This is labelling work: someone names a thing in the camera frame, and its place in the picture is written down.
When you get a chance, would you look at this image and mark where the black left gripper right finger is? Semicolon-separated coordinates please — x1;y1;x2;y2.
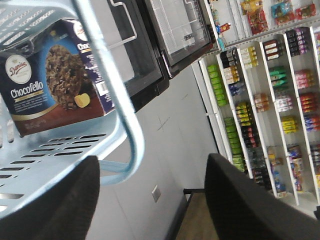
204;153;320;240

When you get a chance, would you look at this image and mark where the light blue plastic basket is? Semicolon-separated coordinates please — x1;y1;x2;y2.
0;0;145;219

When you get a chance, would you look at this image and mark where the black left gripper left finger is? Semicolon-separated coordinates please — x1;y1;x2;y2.
0;155;100;240

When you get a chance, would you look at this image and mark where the Chocofello cookie box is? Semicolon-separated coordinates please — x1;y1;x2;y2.
0;18;114;136

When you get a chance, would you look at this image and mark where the metal floor socket plate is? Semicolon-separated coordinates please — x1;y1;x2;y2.
151;184;162;203

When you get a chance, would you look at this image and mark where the white supermarket shelving unit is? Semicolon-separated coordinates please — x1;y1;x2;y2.
198;0;320;211

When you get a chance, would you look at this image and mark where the white chest freezer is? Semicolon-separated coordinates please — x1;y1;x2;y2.
138;0;215;79

